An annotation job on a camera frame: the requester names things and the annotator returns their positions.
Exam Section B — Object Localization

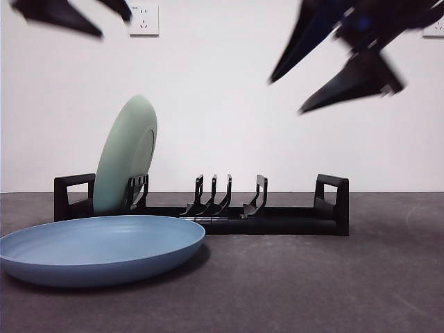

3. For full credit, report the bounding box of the green round plate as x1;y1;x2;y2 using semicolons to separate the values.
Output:
92;94;158;214

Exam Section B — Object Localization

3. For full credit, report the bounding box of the blue round plate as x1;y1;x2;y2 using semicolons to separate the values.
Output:
0;214;207;289

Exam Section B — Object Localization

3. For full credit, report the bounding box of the black plate rack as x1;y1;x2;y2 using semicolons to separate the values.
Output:
53;173;350;238

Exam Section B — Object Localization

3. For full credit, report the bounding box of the white wall socket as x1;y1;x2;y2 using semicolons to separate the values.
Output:
422;19;444;40
129;3;160;37

